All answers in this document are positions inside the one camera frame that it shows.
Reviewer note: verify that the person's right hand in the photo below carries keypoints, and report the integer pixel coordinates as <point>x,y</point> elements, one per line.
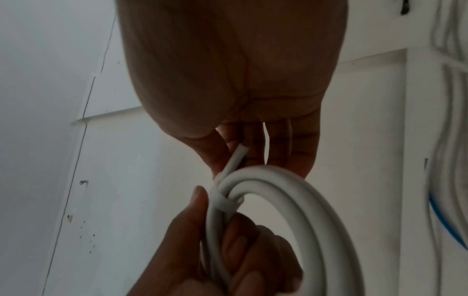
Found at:
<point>226,57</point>

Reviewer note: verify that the person's left hand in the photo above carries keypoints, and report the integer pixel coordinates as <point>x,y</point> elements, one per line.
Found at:
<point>175,260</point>

